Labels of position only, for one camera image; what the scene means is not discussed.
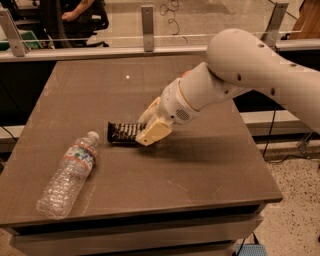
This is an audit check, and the clear plastic water bottle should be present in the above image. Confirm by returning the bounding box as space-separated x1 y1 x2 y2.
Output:
36 131 99 220

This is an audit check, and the red apple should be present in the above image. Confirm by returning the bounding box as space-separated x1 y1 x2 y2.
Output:
181 70 191 78

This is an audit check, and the person seated in background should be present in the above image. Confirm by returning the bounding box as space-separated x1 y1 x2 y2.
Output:
61 0 104 22

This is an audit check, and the blue perforated box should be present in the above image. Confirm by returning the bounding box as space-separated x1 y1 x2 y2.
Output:
235 244 267 256

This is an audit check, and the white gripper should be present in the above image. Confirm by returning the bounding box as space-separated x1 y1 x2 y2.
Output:
136 78 199 146

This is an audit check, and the green bin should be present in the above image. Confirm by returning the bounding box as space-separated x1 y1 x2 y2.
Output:
0 30 42 51

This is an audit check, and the right metal glass bracket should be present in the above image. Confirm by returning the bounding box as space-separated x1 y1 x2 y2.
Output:
261 1 289 48

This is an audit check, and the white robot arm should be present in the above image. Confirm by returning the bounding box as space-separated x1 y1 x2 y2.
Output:
136 29 320 146

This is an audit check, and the left metal glass bracket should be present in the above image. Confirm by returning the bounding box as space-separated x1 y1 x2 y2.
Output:
0 8 29 57

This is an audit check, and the glass barrier panel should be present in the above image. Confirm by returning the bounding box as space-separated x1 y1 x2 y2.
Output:
1 0 302 47

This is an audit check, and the black office chair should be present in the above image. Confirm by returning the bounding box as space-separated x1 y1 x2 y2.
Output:
40 0 109 48

